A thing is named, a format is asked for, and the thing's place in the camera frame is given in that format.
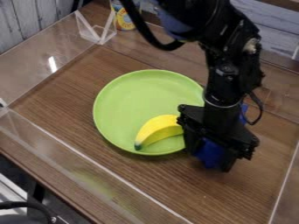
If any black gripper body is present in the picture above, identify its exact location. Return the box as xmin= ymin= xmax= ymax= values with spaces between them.
xmin=178 ymin=104 xmax=260 ymax=160

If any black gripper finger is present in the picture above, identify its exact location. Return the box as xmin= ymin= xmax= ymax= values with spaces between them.
xmin=221 ymin=147 xmax=245 ymax=172
xmin=184 ymin=128 xmax=204 ymax=155

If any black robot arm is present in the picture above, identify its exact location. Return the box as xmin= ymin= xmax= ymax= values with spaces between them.
xmin=154 ymin=0 xmax=265 ymax=172

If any green round plate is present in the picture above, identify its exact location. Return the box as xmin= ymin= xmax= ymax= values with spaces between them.
xmin=93 ymin=69 xmax=204 ymax=156

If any yellow toy banana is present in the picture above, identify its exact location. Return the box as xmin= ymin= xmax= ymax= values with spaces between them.
xmin=135 ymin=115 xmax=184 ymax=151

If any yellow labelled tin can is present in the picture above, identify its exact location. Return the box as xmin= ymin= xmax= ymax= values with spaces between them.
xmin=110 ymin=0 xmax=137 ymax=31

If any black cable loop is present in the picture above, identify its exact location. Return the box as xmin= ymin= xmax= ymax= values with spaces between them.
xmin=238 ymin=91 xmax=266 ymax=126

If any clear acrylic front wall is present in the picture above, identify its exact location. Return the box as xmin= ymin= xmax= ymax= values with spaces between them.
xmin=0 ymin=108 xmax=193 ymax=224

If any clear acrylic corner bracket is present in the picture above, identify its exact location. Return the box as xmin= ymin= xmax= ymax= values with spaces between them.
xmin=75 ymin=10 xmax=118 ymax=46

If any black curved cable bottom-left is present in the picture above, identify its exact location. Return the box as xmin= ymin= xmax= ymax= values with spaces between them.
xmin=0 ymin=199 xmax=58 ymax=224

